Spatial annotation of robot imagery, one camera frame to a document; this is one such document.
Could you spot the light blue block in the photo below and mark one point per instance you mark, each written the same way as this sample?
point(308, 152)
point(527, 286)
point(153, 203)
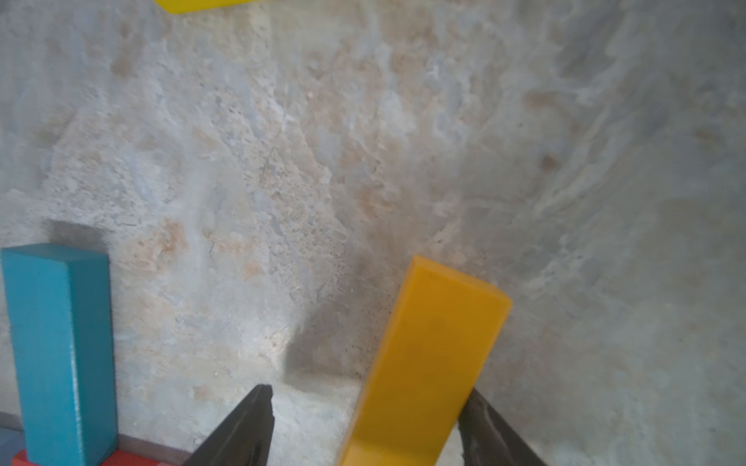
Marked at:
point(11, 443)

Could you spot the amber orange block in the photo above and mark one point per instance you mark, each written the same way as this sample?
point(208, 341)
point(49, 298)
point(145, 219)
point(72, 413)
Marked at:
point(438, 338)

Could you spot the yellow block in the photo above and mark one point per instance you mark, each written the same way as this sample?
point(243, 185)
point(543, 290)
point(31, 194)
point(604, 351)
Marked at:
point(178, 7)

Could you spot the red block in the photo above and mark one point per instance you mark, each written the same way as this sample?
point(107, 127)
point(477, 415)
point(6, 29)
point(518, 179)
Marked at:
point(118, 458)

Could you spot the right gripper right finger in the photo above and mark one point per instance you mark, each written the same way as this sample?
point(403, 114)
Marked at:
point(488, 440)

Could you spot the teal block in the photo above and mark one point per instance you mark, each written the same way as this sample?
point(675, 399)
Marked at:
point(60, 312)

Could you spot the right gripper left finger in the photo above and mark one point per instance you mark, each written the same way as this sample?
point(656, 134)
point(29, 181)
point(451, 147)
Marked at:
point(244, 437)

